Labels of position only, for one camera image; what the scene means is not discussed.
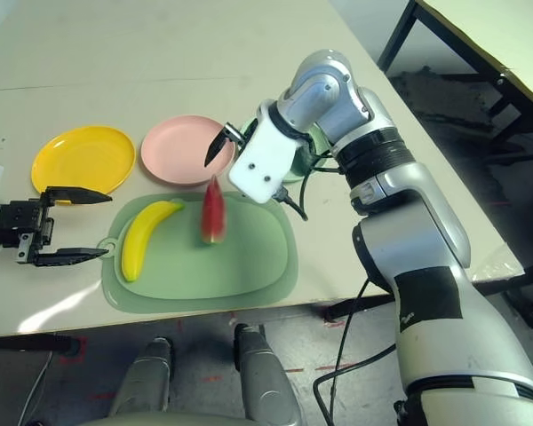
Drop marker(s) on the black caster table leg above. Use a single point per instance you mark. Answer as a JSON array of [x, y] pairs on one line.
[[522, 297]]

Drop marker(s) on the yellow toy banana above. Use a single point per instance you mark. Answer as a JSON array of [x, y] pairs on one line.
[[137, 244]]

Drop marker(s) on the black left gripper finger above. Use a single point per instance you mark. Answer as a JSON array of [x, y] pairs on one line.
[[71, 256], [80, 196]]

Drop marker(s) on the red watermelon slice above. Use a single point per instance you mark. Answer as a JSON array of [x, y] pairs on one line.
[[213, 213]]

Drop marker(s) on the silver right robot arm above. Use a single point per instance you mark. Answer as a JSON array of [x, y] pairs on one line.
[[426, 266]]

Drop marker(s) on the green cutting board tray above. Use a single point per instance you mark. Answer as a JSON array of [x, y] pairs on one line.
[[231, 266]]

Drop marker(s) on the grey robot waist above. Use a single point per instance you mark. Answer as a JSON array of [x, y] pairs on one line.
[[160, 420]]

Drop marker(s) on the silver left robot leg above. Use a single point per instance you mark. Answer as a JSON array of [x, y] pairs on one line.
[[144, 377]]

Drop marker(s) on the silver robot leg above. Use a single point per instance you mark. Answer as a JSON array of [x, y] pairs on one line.
[[144, 377], [262, 377]]

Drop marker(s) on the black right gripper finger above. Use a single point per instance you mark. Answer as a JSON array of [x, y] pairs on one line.
[[217, 146]]

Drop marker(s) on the silver right robot leg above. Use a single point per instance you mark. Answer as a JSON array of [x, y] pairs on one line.
[[262, 377]]

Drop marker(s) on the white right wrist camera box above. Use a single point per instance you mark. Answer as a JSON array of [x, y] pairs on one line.
[[260, 164]]

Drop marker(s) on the pink round plate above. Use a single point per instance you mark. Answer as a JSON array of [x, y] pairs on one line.
[[177, 151]]

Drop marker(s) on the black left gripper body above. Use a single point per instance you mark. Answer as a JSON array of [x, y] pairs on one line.
[[20, 226]]

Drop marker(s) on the light green round plate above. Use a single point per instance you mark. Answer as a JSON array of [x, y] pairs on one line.
[[293, 176]]

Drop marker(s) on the yellow round plate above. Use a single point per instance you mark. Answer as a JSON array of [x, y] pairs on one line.
[[84, 160]]

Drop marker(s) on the red floor tape strip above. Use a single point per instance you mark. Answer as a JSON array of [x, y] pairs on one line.
[[337, 366]]

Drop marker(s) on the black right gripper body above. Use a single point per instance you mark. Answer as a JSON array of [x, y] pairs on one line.
[[235, 134]]

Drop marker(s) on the black-framed side table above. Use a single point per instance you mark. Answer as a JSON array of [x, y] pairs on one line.
[[493, 26]]

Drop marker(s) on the black table frame bar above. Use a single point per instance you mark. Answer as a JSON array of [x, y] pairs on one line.
[[26, 346], [360, 306]]

